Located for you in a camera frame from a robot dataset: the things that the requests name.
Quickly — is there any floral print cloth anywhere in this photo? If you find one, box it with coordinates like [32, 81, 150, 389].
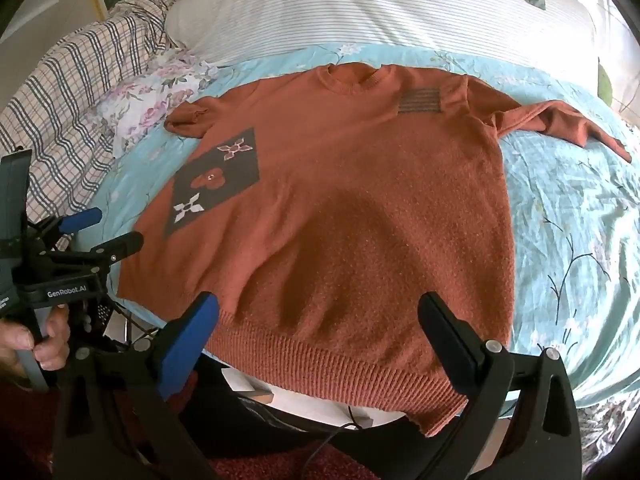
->
[97, 52, 226, 158]

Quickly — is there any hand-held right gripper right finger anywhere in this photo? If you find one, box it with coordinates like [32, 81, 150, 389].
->
[417, 291, 584, 480]

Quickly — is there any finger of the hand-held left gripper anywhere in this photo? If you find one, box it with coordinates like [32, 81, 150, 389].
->
[47, 231, 145, 275]
[27, 208, 104, 243]

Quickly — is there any light blue floral bedsheet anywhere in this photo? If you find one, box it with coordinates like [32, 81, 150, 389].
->
[97, 42, 640, 411]

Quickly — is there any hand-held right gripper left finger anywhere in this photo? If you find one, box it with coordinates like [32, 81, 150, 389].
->
[52, 291, 221, 480]

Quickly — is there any orange knit sweater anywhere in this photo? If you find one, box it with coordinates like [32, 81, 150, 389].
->
[116, 62, 633, 438]

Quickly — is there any person's left hand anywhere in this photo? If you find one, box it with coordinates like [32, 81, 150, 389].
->
[0, 305, 71, 387]

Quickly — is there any plaid blanket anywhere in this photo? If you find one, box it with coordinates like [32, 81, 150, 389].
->
[0, 0, 181, 231]

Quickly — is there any white leaf print pillow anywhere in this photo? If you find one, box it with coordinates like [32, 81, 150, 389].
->
[542, 0, 640, 116]

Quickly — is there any white striped pillow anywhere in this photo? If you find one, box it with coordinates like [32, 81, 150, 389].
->
[164, 0, 601, 86]

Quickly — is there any black cable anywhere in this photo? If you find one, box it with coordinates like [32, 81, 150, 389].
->
[304, 400, 372, 480]

